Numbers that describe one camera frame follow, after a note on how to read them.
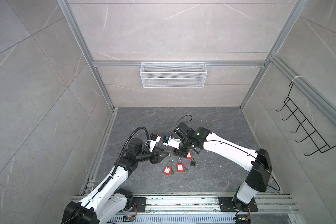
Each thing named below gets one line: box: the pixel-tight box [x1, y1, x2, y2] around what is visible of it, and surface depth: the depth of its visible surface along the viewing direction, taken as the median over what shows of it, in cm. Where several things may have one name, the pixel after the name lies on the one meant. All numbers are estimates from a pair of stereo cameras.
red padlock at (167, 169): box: [162, 160, 173, 176], surface depth 86 cm
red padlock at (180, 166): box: [176, 157, 185, 173], surface depth 87 cm
